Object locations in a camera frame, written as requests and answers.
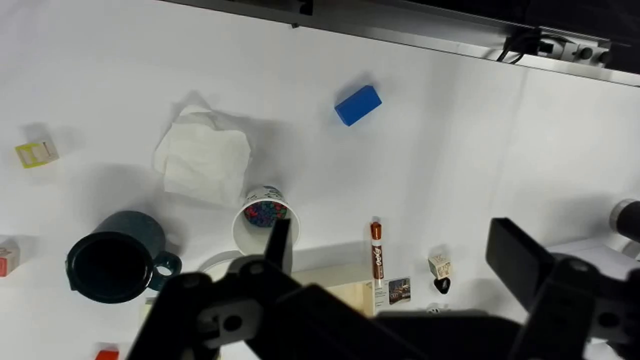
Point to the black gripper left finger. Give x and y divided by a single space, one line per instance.
279 245

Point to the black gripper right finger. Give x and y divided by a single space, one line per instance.
514 256

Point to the blue rectangular block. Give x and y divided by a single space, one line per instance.
359 105

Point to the small red block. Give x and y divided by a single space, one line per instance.
106 352

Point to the patterned white paper cup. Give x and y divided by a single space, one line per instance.
256 230

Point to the pale wooden box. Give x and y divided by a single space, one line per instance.
333 271

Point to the white plate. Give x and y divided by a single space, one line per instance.
216 260

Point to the white cube with black mark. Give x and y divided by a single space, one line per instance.
441 264

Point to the red white marker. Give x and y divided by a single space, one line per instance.
376 256

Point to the small photo card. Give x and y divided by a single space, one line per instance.
399 291

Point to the dark teal mug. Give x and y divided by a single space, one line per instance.
113 260

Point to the small pale yellow cube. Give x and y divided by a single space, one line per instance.
37 153

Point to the small red white object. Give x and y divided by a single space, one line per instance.
6 259

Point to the aluminium frame rail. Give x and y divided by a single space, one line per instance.
401 31

